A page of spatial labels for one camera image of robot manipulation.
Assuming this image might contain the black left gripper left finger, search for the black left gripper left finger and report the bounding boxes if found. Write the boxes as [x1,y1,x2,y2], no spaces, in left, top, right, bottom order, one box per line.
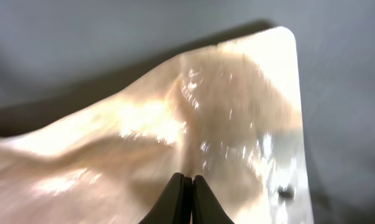
[139,173,192,224]

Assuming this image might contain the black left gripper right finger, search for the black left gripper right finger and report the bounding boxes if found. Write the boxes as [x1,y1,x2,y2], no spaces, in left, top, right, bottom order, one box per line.
[192,175,234,224]

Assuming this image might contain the beige glossy plastic package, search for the beige glossy plastic package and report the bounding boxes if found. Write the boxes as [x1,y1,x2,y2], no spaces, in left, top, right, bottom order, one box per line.
[0,27,314,223]

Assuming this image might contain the dark grey mesh basket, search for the dark grey mesh basket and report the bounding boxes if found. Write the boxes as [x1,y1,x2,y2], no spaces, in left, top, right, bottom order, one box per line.
[0,0,375,223]

